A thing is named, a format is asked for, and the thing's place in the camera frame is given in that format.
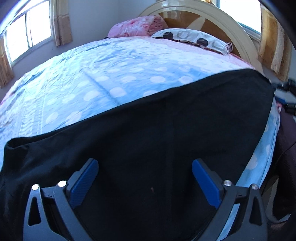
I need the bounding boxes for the black pants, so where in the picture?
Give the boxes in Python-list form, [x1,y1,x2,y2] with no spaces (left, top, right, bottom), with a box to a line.
[1,69,274,240]

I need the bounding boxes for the side yellow curtain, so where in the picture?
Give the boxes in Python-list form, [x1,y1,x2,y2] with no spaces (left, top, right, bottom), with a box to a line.
[258,4,292,82]

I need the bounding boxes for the side window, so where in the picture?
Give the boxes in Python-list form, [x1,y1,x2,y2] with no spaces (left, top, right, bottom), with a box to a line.
[217,0,262,41]

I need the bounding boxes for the cream wooden headboard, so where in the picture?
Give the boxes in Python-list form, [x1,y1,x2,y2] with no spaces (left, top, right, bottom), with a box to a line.
[140,1,263,72]

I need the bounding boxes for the grey patterned pillow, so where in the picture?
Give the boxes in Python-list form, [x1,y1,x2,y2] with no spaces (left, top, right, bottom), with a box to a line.
[152,28,233,55]

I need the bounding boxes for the blue pink bed sheet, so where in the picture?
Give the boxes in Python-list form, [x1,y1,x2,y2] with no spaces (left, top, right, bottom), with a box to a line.
[0,36,282,241]

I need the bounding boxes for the left yellow curtain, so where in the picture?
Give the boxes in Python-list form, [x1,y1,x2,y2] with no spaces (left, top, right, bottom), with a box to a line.
[0,37,14,88]

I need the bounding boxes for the back window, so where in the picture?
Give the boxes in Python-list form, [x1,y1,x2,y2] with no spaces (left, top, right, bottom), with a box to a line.
[2,1,52,65]

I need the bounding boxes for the right yellow curtain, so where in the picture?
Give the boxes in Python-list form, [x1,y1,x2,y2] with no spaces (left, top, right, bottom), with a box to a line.
[49,0,73,47]

